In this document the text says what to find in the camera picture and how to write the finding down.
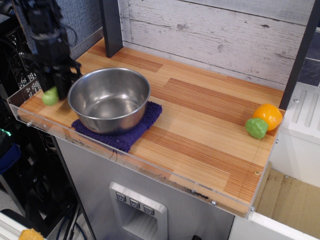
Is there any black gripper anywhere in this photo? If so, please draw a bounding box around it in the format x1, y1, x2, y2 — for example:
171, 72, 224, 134
22, 31, 81, 100

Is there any green handled grey spatula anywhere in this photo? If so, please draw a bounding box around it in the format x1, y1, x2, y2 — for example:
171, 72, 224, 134
42, 86, 59, 106

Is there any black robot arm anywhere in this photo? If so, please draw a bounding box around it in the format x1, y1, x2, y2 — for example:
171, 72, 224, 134
15, 0, 81, 100

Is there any stainless steel pot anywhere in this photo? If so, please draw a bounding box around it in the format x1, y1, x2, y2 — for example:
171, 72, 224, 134
67, 67, 151, 135

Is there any black plastic crate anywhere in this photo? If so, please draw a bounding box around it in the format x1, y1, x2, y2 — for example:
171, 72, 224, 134
0, 26, 36, 93

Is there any blue fabric panel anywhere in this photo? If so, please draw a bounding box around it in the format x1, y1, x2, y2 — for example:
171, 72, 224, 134
11, 0, 103, 60

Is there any purple cloth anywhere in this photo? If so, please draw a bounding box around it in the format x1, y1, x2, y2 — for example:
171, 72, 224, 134
71, 101, 163, 153

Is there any silver toy fridge cabinet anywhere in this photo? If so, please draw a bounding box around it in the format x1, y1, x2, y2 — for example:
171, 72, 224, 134
57, 139, 234, 240

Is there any grey dispenser panel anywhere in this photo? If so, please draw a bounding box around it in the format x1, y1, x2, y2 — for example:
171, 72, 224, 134
109, 181, 169, 240

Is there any green toy pepper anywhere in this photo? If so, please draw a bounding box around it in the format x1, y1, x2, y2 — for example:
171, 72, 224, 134
245, 118, 269, 140

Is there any orange toy pepper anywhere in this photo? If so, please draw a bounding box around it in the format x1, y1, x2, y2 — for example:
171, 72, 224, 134
252, 103, 283, 132

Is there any white toy sink unit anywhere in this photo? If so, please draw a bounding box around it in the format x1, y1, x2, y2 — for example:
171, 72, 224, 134
229, 82, 320, 240

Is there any dark grey left post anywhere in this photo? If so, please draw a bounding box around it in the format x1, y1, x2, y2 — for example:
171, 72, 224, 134
99, 0, 123, 58

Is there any dark grey post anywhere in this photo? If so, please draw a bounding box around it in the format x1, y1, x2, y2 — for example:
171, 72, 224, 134
99, 0, 123, 58
279, 0, 320, 111

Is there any clear acrylic guard rail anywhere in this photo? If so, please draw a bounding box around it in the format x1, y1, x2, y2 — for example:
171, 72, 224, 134
6, 74, 286, 222

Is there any dark grey right post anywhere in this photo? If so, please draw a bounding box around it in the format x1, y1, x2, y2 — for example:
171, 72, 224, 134
279, 0, 320, 111

